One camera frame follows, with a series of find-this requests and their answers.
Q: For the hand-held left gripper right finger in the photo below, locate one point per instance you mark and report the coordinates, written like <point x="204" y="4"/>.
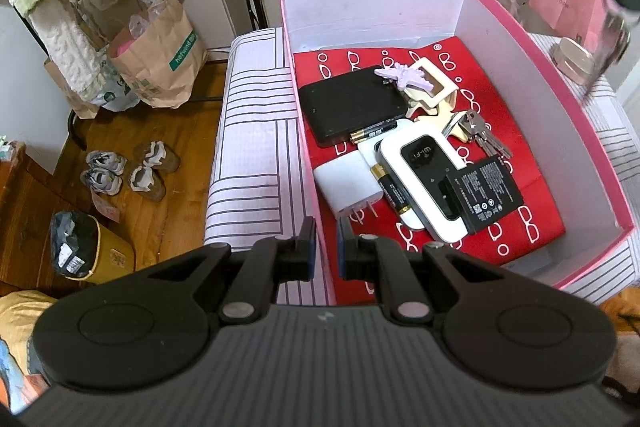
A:
<point x="342" y="252"/>

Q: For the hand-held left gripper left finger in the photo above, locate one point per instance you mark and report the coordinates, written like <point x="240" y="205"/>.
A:
<point x="311" y="247"/>

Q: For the white charger plug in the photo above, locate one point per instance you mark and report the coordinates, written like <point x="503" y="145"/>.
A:
<point x="345" y="179"/>

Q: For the black gold cylindrical battery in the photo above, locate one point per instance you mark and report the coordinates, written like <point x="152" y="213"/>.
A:
<point x="392" y="192"/>
<point x="372" y="133"/>

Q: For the white portable wifi router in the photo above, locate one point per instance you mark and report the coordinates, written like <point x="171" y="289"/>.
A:
<point x="415" y="157"/>
<point x="367" y="149"/>

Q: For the black rectangular power bank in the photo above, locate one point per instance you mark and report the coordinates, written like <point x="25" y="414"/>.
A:
<point x="345" y="107"/>

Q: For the black phone battery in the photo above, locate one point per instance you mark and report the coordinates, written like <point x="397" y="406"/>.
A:
<point x="485" y="194"/>

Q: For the yellow hair clip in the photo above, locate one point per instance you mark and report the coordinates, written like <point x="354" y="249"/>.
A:
<point x="437" y="119"/>

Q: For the bunch of keys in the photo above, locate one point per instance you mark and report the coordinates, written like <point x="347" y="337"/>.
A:
<point x="480" y="132"/>

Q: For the purple hair clip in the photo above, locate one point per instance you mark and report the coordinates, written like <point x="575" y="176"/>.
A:
<point x="405" y="74"/>

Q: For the pink cardboard box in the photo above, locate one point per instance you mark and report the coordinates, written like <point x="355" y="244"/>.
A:
<point x="380" y="17"/>

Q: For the rose metallic case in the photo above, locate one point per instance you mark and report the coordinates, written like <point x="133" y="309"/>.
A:
<point x="572" y="57"/>

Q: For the red glasses-print cloth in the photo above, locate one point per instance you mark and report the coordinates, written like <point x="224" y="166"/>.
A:
<point x="460" y="249"/>

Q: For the yellow trash bin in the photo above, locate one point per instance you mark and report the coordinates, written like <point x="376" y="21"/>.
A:
<point x="115" y="257"/>

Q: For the pink paper slip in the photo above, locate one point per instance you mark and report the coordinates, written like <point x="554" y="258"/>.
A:
<point x="106" y="209"/>

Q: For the large brown paper bag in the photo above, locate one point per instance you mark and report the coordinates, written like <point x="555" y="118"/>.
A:
<point x="160" y="72"/>

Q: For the white green plastic bag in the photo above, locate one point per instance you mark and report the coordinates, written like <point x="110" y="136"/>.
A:
<point x="117" y="97"/>

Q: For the black metal clothes rack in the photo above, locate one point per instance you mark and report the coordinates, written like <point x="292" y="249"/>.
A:
<point x="72" y="132"/>

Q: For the wooden cabinet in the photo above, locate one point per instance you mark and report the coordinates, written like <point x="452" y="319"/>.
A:
<point x="22" y="227"/>

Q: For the yellow cloth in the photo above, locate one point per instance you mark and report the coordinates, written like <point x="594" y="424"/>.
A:
<point x="22" y="314"/>

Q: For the light printed cloth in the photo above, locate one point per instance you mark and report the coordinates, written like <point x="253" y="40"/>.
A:
<point x="17" y="377"/>

